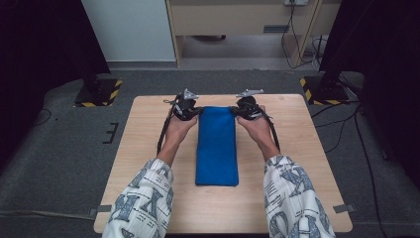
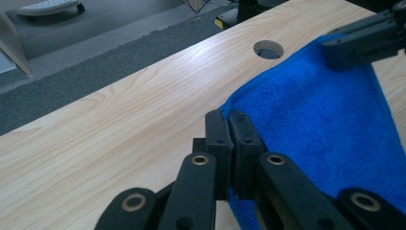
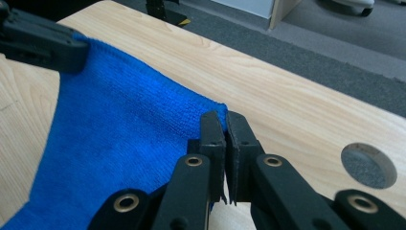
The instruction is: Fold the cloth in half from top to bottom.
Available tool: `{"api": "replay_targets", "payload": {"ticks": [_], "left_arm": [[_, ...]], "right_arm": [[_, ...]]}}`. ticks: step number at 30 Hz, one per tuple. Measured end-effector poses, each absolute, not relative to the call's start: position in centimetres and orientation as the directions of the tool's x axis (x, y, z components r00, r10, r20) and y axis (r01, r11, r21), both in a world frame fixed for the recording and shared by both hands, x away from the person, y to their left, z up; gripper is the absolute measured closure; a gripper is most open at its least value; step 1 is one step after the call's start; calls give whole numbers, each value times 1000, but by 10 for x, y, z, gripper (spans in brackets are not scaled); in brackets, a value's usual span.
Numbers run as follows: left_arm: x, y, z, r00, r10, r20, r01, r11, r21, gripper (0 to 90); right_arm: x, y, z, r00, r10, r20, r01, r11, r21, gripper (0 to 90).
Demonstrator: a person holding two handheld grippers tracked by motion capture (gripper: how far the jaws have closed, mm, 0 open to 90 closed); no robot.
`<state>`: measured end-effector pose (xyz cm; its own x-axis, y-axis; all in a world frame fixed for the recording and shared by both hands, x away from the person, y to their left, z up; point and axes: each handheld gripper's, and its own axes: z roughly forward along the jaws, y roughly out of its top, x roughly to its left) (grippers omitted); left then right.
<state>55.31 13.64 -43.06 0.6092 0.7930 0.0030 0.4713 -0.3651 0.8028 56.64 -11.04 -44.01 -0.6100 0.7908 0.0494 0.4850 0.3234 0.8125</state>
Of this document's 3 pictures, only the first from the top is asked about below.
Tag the black stand with striped base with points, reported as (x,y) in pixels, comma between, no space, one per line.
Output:
(99,94)
(325,92)

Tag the person's right hand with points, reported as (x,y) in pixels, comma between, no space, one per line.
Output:
(257,129)

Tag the white power strip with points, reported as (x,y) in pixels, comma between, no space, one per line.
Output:
(296,2)

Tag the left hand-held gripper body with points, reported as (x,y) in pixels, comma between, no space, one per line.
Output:
(185,107)

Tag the black curtain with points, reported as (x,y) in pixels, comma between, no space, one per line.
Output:
(386,66)
(39,66)

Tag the grey tape strip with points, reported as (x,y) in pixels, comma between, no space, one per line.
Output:
(100,209)
(344,208)

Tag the blue towel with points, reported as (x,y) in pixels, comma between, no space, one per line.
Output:
(216,145)

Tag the person's left hand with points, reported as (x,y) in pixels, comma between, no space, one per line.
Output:
(178,130)

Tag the light wooden desk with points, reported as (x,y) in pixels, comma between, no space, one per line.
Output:
(231,18)

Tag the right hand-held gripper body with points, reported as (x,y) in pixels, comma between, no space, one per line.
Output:
(251,107)

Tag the white panel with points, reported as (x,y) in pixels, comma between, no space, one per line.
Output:
(128,29)

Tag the black floor tape mark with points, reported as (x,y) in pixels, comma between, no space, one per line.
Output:
(111,133)

